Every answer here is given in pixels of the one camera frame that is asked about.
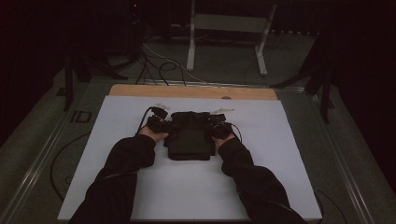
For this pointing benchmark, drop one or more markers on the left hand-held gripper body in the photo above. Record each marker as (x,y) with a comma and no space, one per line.
(157,123)

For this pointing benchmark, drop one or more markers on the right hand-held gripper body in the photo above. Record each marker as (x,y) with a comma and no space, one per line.
(221,127)

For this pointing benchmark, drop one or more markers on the black shorts with blue stripes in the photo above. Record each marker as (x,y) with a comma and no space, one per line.
(190,137)

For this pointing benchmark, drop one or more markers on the person's left hand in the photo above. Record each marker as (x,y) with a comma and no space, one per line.
(154,136)

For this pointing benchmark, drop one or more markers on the person's right hand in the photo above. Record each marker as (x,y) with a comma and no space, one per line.
(224,142)

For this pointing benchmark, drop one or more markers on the black metal stand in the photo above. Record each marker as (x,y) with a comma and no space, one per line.
(325,93)
(68,84)

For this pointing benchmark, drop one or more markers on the dark equipment with red light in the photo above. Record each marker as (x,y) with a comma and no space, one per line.
(135,18)

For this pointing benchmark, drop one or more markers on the white metal stand frame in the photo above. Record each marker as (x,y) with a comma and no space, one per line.
(230,23)

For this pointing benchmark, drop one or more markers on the aluminium floor rail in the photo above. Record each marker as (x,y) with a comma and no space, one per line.
(339,155)
(37,161)

